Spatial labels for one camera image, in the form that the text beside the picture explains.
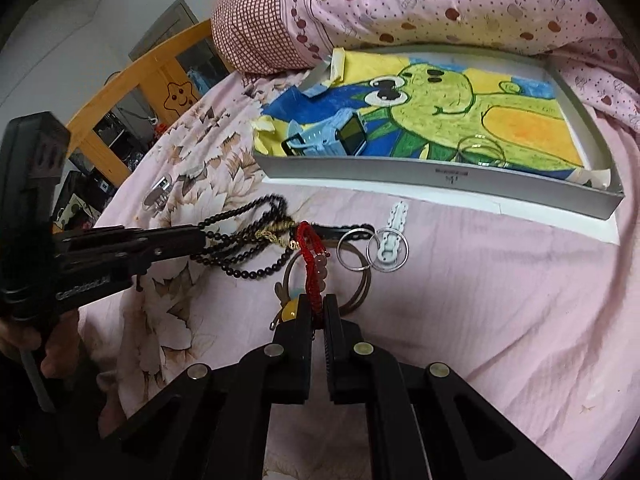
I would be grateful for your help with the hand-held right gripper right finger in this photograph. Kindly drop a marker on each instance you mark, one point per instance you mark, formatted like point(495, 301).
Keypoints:
point(331, 321)

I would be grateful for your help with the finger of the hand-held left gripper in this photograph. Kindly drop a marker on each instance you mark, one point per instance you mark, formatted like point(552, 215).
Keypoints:
point(170, 252)
point(150, 235)

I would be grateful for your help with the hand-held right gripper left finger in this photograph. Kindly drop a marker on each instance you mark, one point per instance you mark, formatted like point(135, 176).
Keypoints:
point(306, 321)

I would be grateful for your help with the grey tray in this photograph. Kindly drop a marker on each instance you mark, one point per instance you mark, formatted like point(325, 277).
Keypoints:
point(400, 172)

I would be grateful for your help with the person's left hand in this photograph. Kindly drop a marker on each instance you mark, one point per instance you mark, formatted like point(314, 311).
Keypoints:
point(57, 345)

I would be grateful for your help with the yellow bead pendant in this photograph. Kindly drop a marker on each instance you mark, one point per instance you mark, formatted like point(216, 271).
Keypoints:
point(287, 314)

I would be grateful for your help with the silver metal ornament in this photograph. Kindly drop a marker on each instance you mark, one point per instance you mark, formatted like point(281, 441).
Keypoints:
point(156, 194)

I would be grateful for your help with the bronze bangle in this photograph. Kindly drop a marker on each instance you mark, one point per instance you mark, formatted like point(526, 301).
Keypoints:
point(367, 285)

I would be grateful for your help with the white plastic clip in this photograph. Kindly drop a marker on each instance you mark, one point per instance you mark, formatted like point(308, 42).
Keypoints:
point(395, 220)

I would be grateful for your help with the orange star sticker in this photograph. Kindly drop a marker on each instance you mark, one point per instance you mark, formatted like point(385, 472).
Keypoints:
point(179, 94)

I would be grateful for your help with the pink floral bedsheet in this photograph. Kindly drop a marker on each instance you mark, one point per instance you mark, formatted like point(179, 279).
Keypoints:
point(500, 335)

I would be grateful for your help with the grey cabinet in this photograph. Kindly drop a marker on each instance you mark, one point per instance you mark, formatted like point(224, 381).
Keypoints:
point(165, 25)

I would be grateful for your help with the blue tape strip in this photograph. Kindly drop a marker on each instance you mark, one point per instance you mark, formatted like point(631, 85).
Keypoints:
point(312, 91)

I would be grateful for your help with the clear bangle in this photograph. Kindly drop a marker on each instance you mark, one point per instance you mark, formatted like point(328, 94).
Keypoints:
point(459, 147)

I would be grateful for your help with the red checkered pillow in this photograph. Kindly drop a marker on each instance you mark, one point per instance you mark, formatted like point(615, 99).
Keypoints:
point(250, 25)

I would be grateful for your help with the frog crayon drawing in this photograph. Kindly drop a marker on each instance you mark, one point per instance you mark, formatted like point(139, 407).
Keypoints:
point(440, 105)

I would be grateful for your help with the cream tape strip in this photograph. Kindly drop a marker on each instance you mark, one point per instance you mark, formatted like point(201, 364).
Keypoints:
point(337, 65)

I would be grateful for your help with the pink polka dot quilt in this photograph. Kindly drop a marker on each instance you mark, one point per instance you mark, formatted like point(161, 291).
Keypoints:
point(450, 0)

